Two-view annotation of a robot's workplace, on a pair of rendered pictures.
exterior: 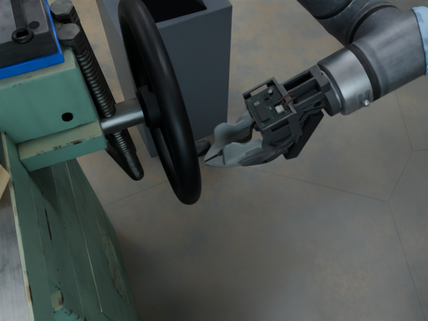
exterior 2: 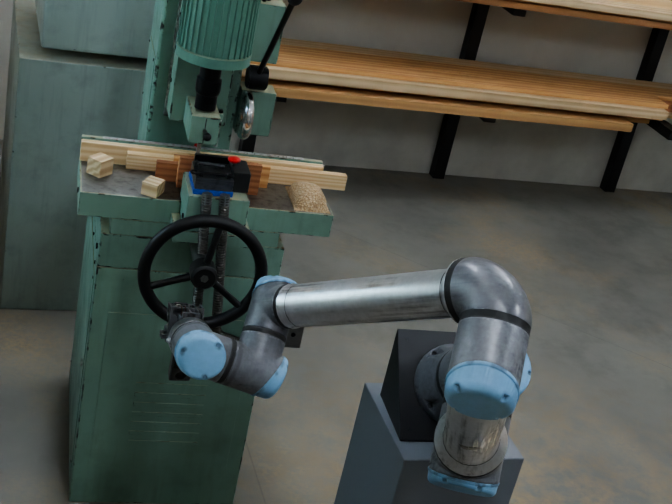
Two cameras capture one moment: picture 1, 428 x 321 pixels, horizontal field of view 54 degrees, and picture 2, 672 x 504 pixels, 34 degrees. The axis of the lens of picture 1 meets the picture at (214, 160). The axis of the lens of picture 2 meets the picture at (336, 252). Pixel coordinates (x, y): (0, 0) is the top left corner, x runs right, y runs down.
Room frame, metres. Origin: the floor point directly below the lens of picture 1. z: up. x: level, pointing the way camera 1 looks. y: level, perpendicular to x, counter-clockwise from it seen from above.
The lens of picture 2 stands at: (0.77, -2.06, 1.98)
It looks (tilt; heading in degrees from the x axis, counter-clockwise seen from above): 26 degrees down; 94
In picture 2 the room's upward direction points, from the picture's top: 13 degrees clockwise
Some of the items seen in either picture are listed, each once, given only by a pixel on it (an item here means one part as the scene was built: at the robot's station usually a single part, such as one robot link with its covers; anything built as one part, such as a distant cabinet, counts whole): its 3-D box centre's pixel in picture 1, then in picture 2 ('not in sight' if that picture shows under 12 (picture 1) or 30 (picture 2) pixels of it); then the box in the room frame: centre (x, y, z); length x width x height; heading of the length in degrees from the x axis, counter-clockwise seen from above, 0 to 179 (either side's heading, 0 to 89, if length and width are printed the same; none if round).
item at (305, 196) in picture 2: not in sight; (308, 192); (0.52, 0.41, 0.92); 0.14 x 0.09 x 0.04; 111
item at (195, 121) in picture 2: not in sight; (202, 123); (0.24, 0.41, 1.03); 0.14 x 0.07 x 0.09; 111
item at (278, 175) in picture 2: not in sight; (238, 171); (0.34, 0.43, 0.92); 0.55 x 0.02 x 0.04; 21
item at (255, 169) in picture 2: not in sight; (219, 175); (0.31, 0.33, 0.94); 0.20 x 0.01 x 0.08; 21
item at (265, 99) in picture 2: not in sight; (254, 108); (0.32, 0.62, 1.02); 0.09 x 0.07 x 0.12; 21
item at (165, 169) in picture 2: not in sight; (203, 174); (0.27, 0.35, 0.92); 0.23 x 0.02 x 0.05; 21
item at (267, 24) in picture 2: not in sight; (264, 28); (0.30, 0.65, 1.22); 0.09 x 0.08 x 0.15; 111
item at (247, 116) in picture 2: not in sight; (245, 115); (0.31, 0.56, 1.02); 0.12 x 0.03 x 0.12; 111
